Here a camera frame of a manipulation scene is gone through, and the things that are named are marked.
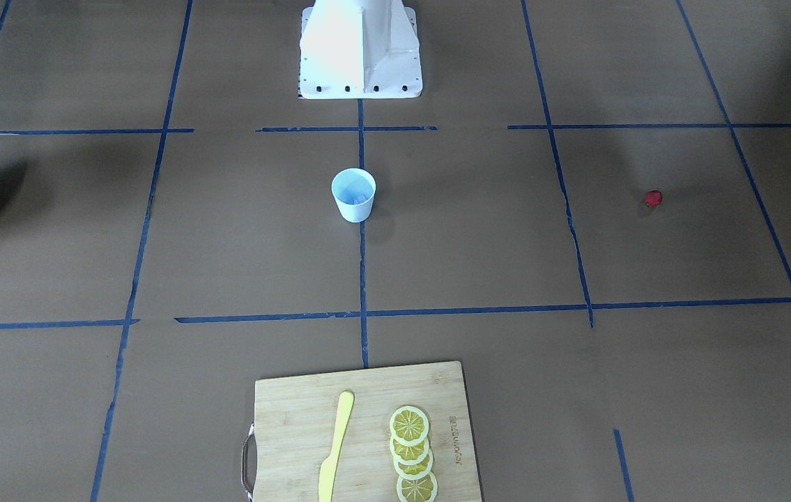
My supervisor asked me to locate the clear ice cube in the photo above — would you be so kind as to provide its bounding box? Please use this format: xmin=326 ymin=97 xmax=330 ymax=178
xmin=348 ymin=192 xmax=373 ymax=206

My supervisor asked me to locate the red strawberry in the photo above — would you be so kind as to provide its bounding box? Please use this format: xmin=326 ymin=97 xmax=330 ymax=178
xmin=644 ymin=190 xmax=663 ymax=208

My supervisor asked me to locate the light blue plastic cup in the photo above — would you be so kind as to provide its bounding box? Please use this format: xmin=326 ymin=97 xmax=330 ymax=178
xmin=331 ymin=168 xmax=377 ymax=223

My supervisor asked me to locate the yellow plastic knife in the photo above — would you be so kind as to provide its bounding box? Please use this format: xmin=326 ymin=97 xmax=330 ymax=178
xmin=317 ymin=390 xmax=355 ymax=501

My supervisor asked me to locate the lemon slice top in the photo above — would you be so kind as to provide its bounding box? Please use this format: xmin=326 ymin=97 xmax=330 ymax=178
xmin=389 ymin=406 xmax=430 ymax=447

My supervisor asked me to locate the lemon slice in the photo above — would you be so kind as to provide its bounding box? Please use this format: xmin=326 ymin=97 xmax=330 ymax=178
xmin=392 ymin=450 xmax=434 ymax=480
xmin=389 ymin=436 xmax=430 ymax=465
xmin=396 ymin=473 xmax=438 ymax=502
xmin=389 ymin=406 xmax=430 ymax=447

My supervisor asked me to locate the bamboo cutting board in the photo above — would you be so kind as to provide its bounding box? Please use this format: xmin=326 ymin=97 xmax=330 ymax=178
xmin=241 ymin=361 xmax=482 ymax=501

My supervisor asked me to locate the lemon slice bottom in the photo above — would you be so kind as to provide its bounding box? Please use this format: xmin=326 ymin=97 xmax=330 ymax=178
xmin=396 ymin=473 xmax=438 ymax=502

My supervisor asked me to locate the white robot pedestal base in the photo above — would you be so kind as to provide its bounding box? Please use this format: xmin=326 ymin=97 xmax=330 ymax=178
xmin=298 ymin=1 xmax=424 ymax=100

